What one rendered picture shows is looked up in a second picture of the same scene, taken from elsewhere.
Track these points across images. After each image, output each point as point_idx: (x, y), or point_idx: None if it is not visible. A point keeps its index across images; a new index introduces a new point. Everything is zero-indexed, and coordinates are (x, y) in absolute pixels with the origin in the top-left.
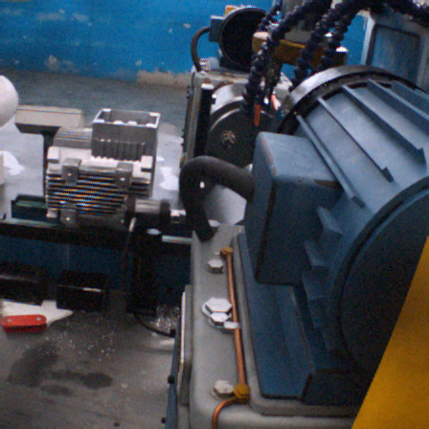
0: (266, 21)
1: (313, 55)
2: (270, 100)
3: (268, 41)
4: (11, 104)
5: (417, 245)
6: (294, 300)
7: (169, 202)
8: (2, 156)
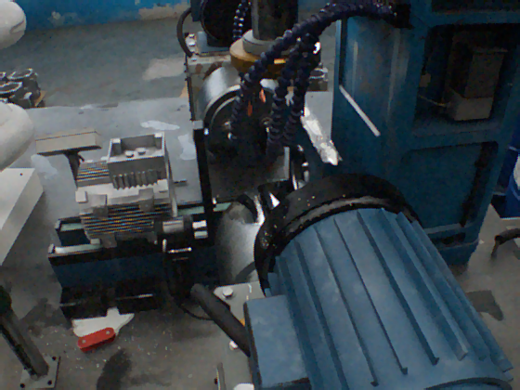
0: (240, 14)
1: (287, 91)
2: (257, 109)
3: (242, 90)
4: (29, 129)
5: None
6: None
7: (189, 220)
8: (34, 171)
